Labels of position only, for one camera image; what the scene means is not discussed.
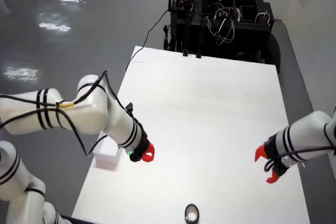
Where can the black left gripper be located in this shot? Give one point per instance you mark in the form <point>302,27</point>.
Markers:
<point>143,140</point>

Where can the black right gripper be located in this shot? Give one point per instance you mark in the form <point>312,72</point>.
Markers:
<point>271,150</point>

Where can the black tape roll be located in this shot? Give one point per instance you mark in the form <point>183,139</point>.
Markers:
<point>187,216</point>

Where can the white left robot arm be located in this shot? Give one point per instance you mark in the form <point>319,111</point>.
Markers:
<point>92,113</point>

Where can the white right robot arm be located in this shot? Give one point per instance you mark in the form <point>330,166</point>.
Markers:
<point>307,134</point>

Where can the white rectangular bin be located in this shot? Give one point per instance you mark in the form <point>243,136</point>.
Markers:
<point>107,157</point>

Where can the black stand pole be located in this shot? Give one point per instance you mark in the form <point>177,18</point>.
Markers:
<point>200,37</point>
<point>186,37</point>

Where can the black equipment cart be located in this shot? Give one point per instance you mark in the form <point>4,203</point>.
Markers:
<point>236,32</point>

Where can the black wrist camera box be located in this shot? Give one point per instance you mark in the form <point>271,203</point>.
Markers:
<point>129,107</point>

